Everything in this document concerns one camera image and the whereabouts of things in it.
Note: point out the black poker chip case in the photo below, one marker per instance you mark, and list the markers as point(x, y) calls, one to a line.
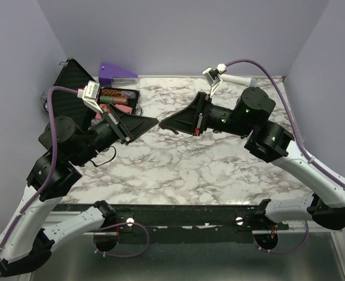
point(72, 76)

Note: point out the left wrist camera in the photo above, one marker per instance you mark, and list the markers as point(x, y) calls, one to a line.
point(90, 91)

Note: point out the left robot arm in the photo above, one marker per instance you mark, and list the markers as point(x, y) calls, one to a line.
point(26, 243)

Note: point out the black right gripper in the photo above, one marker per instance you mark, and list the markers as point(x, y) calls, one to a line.
point(189, 119)

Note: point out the purple plastic wedge block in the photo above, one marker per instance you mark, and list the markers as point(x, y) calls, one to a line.
point(110, 75)

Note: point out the pink card deck box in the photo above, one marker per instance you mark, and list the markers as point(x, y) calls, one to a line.
point(124, 108)

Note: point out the blue grey chip stack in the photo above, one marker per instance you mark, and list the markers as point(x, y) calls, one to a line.
point(114, 92)

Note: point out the orange green chip stack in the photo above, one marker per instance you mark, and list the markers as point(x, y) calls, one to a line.
point(113, 100)

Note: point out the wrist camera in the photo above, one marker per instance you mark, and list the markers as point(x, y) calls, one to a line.
point(90, 91)
point(212, 75)

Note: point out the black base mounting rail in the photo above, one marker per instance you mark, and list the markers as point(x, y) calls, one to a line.
point(187, 224)

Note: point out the white cylindrical marker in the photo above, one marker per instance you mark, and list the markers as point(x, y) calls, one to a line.
point(246, 81)

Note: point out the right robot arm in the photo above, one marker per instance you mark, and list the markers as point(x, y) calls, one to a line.
point(274, 144)

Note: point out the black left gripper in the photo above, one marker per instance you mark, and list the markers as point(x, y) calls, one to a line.
point(129, 127)

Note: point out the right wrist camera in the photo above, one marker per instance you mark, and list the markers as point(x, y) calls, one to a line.
point(212, 75)

